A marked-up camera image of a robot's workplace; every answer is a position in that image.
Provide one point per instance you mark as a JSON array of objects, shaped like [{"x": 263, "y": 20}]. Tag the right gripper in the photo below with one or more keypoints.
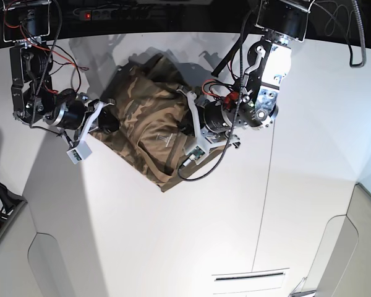
[{"x": 72, "y": 110}]

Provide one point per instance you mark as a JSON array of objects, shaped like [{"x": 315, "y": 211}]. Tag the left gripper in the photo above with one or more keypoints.
[{"x": 209, "y": 124}]

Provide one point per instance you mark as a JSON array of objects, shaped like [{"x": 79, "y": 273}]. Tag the camouflage T-shirt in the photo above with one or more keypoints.
[{"x": 149, "y": 108}]

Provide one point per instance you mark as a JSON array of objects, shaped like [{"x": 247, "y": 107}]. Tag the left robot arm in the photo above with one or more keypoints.
[{"x": 251, "y": 101}]

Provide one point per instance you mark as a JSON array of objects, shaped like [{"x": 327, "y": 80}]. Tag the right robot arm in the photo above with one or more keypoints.
[{"x": 25, "y": 25}]

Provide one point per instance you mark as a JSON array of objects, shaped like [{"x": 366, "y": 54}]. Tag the black power strip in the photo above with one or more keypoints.
[{"x": 100, "y": 14}]

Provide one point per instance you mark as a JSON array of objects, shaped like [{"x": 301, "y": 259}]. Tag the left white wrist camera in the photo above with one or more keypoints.
[{"x": 194, "y": 155}]

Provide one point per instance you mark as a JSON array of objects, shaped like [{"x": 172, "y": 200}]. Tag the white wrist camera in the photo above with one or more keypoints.
[
  {"x": 79, "y": 152},
  {"x": 194, "y": 155}
]

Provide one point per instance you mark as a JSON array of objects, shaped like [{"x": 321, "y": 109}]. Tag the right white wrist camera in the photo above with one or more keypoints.
[{"x": 79, "y": 152}]

